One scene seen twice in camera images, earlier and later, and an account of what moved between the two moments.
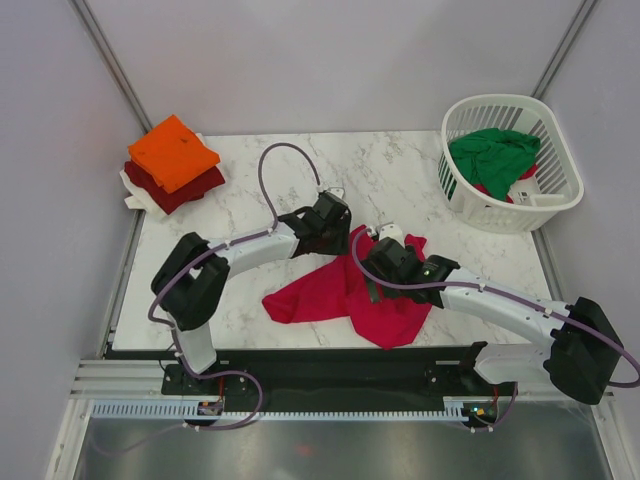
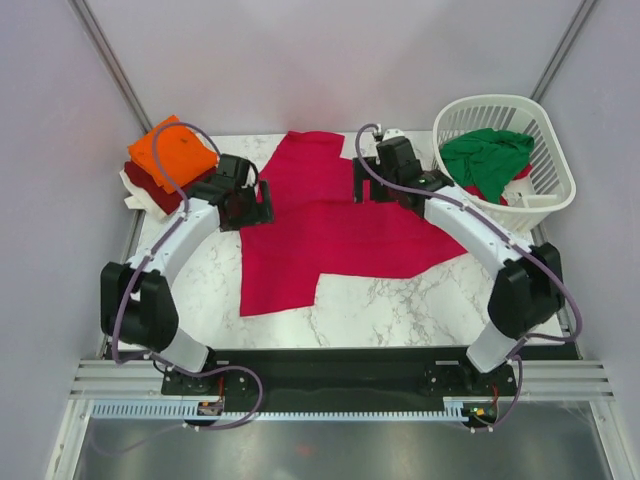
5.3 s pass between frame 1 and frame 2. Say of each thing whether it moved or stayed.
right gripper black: moved
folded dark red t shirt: stayed
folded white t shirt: stayed
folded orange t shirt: stayed
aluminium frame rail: stayed
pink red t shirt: moved
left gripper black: moved
